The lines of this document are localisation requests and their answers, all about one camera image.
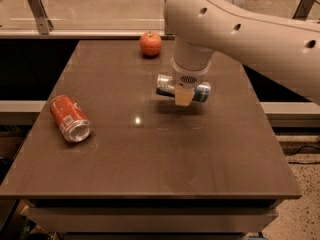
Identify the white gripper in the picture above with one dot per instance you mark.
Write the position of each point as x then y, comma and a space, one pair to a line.
188, 78

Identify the blue silver redbull can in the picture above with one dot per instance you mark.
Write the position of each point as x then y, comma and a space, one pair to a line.
165, 87

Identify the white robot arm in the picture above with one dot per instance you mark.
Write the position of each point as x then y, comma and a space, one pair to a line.
286, 51

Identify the orange soda can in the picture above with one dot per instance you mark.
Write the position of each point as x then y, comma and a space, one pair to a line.
70, 119

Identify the red apple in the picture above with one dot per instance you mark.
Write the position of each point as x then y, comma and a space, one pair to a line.
150, 43

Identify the glass barrier panel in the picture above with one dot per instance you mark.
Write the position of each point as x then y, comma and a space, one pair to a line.
112, 14

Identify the right metal bracket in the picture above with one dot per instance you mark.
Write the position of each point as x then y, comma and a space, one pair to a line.
303, 9

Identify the left metal bracket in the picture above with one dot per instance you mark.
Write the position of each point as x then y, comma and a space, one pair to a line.
43, 23

